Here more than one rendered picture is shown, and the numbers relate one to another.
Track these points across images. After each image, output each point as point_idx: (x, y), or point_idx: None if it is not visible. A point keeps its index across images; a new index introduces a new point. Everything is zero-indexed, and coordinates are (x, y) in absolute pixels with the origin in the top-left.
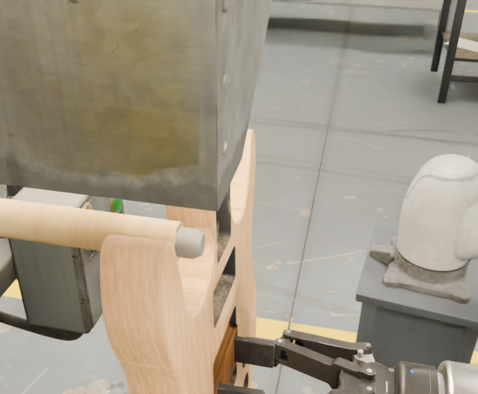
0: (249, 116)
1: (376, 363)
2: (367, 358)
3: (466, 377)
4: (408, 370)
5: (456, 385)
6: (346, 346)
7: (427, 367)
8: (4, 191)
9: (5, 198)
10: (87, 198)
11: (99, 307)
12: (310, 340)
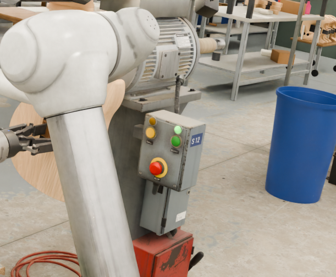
0: (18, 0)
1: (25, 143)
2: (31, 147)
3: None
4: (10, 130)
5: None
6: (38, 143)
7: (7, 134)
8: (132, 79)
9: (131, 82)
10: (159, 118)
11: (144, 172)
12: (49, 142)
